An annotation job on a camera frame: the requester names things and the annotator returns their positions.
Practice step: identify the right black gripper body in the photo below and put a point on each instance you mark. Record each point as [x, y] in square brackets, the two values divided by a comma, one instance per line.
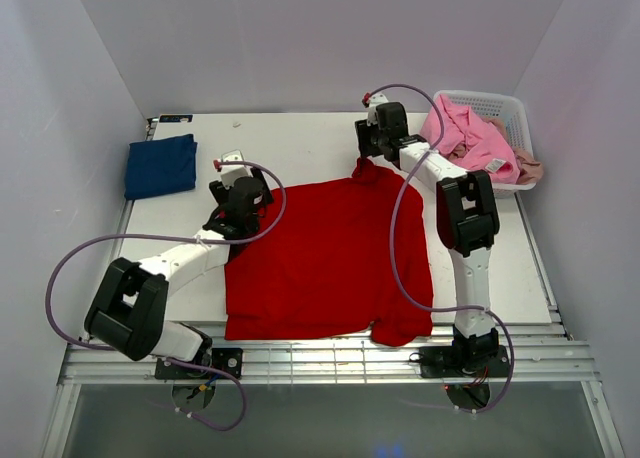
[362, 141]

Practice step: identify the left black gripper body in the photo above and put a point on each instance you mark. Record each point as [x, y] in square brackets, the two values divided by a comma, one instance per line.
[216, 192]

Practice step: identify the red t-shirt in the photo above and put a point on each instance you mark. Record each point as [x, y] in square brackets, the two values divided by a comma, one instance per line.
[344, 256]

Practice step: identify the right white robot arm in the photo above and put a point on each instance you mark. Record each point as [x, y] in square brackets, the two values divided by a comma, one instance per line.
[467, 222]

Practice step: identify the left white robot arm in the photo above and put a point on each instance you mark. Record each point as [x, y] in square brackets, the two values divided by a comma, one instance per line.
[128, 310]

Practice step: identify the pink t-shirt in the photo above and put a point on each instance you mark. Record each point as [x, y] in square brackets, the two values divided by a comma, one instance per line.
[470, 142]

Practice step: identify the folded blue t-shirt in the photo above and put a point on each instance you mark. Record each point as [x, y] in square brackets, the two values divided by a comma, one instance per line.
[160, 167]

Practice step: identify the white plastic laundry basket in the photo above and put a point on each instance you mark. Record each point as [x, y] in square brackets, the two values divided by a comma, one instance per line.
[507, 109]

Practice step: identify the small blue label sticker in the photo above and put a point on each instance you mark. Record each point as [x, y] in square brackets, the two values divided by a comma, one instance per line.
[176, 118]

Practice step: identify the beige garment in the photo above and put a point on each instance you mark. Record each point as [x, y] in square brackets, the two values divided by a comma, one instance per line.
[530, 170]

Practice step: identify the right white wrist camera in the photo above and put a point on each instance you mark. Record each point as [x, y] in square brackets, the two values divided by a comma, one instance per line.
[371, 101]

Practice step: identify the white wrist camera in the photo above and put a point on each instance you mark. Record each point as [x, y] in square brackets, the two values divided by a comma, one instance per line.
[230, 167]
[371, 101]

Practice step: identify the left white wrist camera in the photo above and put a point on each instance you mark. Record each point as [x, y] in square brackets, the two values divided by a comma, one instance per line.
[230, 167]

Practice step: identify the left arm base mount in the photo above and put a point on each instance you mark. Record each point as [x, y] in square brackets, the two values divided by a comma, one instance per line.
[194, 387]

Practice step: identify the aluminium table frame rail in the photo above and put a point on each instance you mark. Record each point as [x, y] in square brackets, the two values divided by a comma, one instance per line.
[542, 354]

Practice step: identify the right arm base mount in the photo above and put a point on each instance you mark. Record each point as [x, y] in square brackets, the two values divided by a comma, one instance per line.
[466, 384]

